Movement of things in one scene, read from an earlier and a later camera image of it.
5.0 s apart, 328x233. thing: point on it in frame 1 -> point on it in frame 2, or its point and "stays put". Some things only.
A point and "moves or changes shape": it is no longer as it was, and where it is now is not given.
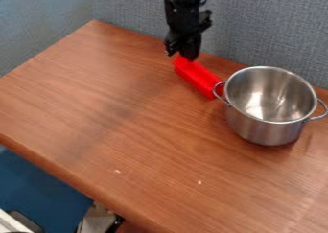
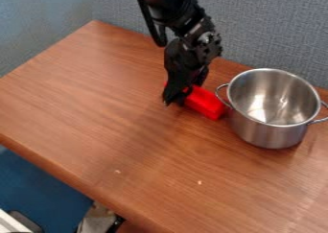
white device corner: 14,221 stays put
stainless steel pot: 269,102 stays put
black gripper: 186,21 -> 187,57
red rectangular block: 195,76 moves or changes shape
